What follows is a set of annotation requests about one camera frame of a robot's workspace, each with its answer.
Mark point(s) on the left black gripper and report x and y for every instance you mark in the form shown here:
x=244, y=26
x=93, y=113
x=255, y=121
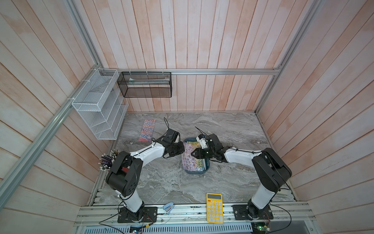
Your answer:
x=181, y=149

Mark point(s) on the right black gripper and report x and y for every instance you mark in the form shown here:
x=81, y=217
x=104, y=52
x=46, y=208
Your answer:
x=198, y=153

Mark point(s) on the teal storage tray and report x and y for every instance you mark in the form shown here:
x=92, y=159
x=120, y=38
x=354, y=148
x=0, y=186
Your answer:
x=206, y=161

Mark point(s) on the cat sticker sheet pink blue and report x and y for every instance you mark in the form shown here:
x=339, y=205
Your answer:
x=146, y=134

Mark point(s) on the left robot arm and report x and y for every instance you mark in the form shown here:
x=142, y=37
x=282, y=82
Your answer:
x=124, y=174

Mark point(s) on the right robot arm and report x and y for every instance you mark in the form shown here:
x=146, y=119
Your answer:
x=270, y=168

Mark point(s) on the yellow calculator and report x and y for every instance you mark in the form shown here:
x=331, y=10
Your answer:
x=214, y=208

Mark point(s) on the blue stapler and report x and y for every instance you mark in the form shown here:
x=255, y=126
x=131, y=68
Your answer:
x=168, y=207

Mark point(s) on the pencil holder with pencils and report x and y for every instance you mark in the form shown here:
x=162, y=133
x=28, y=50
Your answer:
x=107, y=160

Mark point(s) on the black mesh basket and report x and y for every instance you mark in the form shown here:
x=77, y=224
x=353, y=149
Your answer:
x=145, y=84

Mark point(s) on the green circuit board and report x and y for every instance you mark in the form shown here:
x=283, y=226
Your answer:
x=259, y=228

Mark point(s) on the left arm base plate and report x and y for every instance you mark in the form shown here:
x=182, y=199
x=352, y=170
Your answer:
x=144, y=214

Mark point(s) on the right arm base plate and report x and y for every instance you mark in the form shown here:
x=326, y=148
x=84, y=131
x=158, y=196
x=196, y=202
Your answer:
x=245, y=212

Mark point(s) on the white vented cable duct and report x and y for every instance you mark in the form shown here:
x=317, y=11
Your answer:
x=205, y=228

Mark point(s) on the white wire mesh shelf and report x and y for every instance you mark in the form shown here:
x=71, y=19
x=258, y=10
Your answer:
x=101, y=104

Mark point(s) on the aluminium front rail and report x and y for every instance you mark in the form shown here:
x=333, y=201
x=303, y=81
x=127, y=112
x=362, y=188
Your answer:
x=191, y=213

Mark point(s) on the aluminium wall rail back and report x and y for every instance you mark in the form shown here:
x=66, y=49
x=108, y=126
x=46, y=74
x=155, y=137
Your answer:
x=215, y=71

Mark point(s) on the aluminium wall rail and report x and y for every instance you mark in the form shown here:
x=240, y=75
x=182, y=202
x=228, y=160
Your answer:
x=215, y=71
x=28, y=159

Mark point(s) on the aluminium wall rail left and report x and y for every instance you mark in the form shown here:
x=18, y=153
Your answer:
x=28, y=159

